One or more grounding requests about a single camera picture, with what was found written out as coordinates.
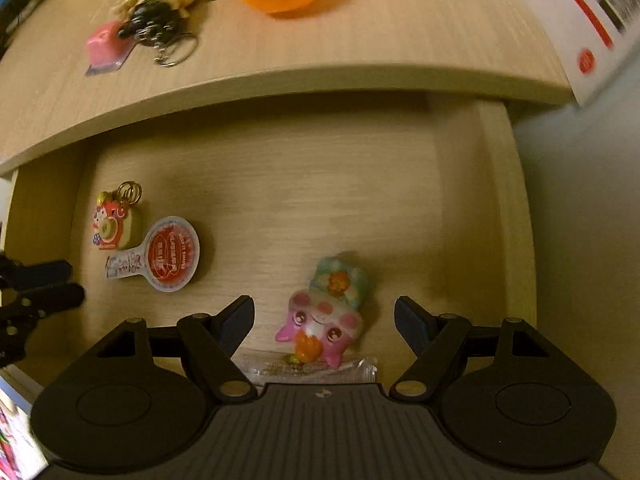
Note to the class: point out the white desk drawer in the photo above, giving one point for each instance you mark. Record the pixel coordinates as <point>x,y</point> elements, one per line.
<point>300,185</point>

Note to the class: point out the blue pink dome toy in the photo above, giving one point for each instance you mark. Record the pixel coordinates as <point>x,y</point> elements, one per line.
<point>325,320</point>

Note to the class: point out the clear plastic packet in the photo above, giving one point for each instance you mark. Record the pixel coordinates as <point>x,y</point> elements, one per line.
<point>270,367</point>

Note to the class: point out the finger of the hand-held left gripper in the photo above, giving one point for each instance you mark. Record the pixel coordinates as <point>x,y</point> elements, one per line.
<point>45,272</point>
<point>55,297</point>

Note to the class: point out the white printed card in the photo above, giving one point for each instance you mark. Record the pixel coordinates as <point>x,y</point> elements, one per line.
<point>595,15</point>

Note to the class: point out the pink printed bedding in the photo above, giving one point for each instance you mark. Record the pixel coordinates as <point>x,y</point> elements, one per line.
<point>17,435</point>

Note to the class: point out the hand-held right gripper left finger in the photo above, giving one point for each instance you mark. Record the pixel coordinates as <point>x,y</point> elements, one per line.
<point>236,321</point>

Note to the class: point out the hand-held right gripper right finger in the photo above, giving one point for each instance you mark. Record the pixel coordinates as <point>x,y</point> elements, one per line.
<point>410,325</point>

